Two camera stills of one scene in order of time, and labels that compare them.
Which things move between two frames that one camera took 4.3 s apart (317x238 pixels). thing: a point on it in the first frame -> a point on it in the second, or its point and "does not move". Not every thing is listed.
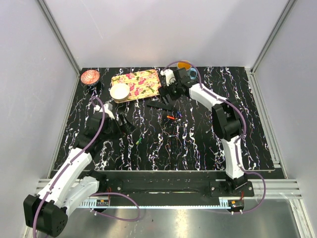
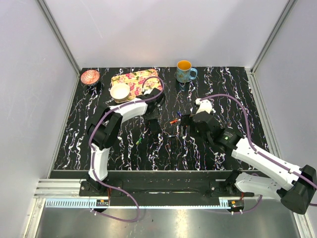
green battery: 138,141 does not move
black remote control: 166,105 -> 154,126
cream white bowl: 120,92 does not move
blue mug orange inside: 192,71 does not move
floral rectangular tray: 141,85 does not move
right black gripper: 166,89 -> 186,120
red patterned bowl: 90,77 does not move
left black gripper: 126,125 -> 155,116
